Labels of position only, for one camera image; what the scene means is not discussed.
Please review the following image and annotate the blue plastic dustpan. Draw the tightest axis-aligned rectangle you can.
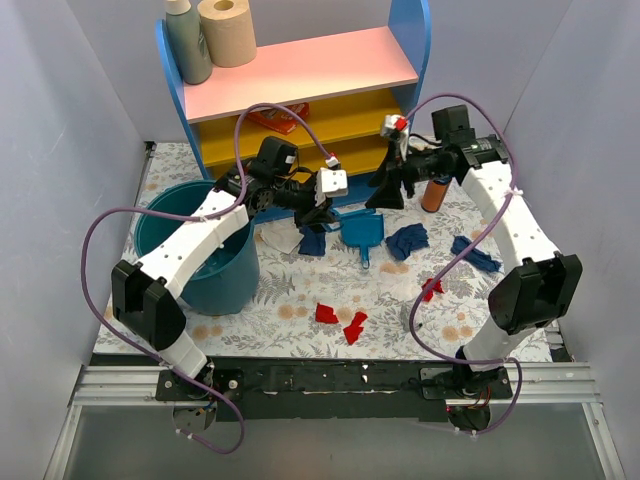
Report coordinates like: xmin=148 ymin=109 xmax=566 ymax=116
xmin=339 ymin=209 xmax=384 ymax=269

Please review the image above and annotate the blue hand brush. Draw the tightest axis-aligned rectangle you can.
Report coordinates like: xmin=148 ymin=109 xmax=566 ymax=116
xmin=321 ymin=209 xmax=351 ymax=232

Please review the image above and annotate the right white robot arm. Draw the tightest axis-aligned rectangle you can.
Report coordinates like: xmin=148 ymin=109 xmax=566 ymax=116
xmin=366 ymin=105 xmax=583 ymax=398

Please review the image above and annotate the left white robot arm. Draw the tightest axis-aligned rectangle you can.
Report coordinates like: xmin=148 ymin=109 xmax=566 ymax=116
xmin=111 ymin=136 xmax=348 ymax=400

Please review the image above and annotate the dark blue paper scrap left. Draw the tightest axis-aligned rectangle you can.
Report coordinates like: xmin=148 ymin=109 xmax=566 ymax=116
xmin=298 ymin=226 xmax=326 ymax=257

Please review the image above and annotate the dark blue paper scrap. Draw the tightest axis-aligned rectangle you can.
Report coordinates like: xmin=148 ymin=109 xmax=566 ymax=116
xmin=450 ymin=236 xmax=502 ymax=273
xmin=385 ymin=223 xmax=429 ymax=261
xmin=298 ymin=226 xmax=326 ymax=257

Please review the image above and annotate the orange spray bottle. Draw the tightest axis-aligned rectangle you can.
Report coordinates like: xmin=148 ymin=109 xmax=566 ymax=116
xmin=421 ymin=177 xmax=451 ymax=213

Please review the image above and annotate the white paper scrap left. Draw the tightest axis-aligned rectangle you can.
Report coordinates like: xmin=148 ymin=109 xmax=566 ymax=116
xmin=260 ymin=224 xmax=303 ymax=254

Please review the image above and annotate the dark blue paper scrap middle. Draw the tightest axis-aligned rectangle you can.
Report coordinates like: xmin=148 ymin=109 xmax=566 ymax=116
xmin=385 ymin=223 xmax=429 ymax=261

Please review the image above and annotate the red box upper shelf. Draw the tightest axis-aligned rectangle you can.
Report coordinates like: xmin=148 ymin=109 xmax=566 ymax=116
xmin=247 ymin=102 xmax=310 ymax=135

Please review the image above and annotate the floral table cloth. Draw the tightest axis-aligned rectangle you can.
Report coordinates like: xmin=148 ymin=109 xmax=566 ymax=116
xmin=94 ymin=137 xmax=554 ymax=361

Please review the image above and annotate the red paper scrap left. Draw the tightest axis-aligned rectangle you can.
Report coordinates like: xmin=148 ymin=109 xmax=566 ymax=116
xmin=315 ymin=303 xmax=339 ymax=324

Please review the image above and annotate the red paper scrap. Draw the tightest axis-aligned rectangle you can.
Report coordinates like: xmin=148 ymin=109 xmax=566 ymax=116
xmin=315 ymin=303 xmax=339 ymax=324
xmin=343 ymin=311 xmax=368 ymax=345
xmin=422 ymin=278 xmax=444 ymax=303

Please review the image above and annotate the red paper scrap right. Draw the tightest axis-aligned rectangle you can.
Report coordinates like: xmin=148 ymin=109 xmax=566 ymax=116
xmin=422 ymin=278 xmax=444 ymax=303

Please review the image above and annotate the blue pink yellow shelf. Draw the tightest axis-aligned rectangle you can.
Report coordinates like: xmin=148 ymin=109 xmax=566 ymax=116
xmin=155 ymin=1 xmax=431 ymax=206

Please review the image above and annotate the teal plastic bucket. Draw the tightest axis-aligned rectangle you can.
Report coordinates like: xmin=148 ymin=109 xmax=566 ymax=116
xmin=134 ymin=180 xmax=260 ymax=315

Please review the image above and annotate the dark blue paper scrap right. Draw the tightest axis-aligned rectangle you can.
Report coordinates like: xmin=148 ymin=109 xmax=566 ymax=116
xmin=450 ymin=236 xmax=502 ymax=273

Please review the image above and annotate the red paper scrap middle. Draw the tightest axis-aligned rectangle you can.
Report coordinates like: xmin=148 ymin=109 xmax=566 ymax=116
xmin=343 ymin=311 xmax=368 ymax=345

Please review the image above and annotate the grey green bottle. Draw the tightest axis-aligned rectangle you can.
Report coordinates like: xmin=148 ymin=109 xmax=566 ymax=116
xmin=164 ymin=0 xmax=212 ymax=85

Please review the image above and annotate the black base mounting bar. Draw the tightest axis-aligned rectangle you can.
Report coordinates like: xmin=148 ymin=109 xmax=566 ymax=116
xmin=155 ymin=357 xmax=514 ymax=422

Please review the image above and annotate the brown paper roll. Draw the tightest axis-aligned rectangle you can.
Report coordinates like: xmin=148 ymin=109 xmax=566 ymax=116
xmin=197 ymin=0 xmax=257 ymax=68

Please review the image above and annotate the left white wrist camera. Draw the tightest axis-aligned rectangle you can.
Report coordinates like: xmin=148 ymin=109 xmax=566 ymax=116
xmin=315 ymin=168 xmax=349 ymax=206

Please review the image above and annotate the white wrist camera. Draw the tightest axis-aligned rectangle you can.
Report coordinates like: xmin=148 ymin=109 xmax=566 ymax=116
xmin=380 ymin=114 xmax=410 ymax=162
xmin=315 ymin=168 xmax=349 ymax=206

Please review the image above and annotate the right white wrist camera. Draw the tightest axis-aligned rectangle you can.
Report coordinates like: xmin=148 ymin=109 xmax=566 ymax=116
xmin=380 ymin=114 xmax=410 ymax=162

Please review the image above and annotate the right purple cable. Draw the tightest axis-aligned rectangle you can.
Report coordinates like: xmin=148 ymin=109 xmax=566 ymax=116
xmin=404 ymin=92 xmax=525 ymax=436

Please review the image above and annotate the purple cable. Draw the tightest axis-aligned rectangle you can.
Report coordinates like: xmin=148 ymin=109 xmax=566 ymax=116
xmin=404 ymin=92 xmax=525 ymax=436
xmin=82 ymin=102 xmax=341 ymax=455

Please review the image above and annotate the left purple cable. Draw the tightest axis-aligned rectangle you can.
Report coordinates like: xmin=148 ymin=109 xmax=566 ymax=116
xmin=82 ymin=102 xmax=341 ymax=455

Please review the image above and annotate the aluminium frame rail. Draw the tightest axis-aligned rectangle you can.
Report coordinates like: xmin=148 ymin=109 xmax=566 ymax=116
xmin=45 ymin=362 xmax=625 ymax=479

